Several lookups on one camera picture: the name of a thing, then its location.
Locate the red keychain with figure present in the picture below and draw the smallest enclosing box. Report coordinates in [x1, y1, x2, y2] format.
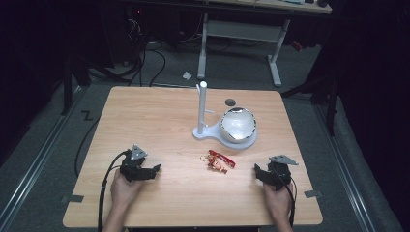
[199, 149, 237, 175]

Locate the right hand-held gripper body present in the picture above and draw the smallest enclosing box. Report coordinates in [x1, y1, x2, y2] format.
[266, 154, 300, 191]

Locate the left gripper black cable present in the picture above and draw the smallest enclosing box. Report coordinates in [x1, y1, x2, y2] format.
[97, 150, 131, 232]

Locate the person's left hand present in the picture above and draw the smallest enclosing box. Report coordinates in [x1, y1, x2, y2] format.
[109, 171, 145, 211]

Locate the grey tape strip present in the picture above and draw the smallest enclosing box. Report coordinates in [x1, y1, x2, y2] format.
[303, 189, 324, 199]
[60, 193, 85, 205]

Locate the bundle of black cables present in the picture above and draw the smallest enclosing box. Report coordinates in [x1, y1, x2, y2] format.
[86, 13, 167, 88]

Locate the white stand with pole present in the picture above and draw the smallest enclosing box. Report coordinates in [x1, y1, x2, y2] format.
[191, 80, 259, 151]

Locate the metal floor rail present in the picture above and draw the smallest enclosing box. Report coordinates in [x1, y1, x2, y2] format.
[0, 84, 89, 226]
[312, 101, 378, 232]

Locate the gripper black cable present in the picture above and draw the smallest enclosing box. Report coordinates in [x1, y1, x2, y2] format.
[272, 169, 298, 228]
[97, 150, 131, 232]

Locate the white-legged background desk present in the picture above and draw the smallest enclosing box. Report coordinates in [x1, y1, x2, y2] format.
[195, 0, 334, 88]

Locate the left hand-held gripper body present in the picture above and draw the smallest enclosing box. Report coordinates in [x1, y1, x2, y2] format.
[119, 144, 153, 183]

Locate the white bowl with silver rim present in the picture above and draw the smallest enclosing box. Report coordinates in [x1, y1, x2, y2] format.
[219, 106, 258, 144]

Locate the black floor cable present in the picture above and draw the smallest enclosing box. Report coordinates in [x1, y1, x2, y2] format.
[73, 115, 102, 179]

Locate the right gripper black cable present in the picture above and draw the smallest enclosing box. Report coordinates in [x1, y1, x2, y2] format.
[272, 169, 298, 228]

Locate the person's right hand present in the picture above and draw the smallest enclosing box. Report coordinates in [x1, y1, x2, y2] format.
[262, 181, 295, 224]

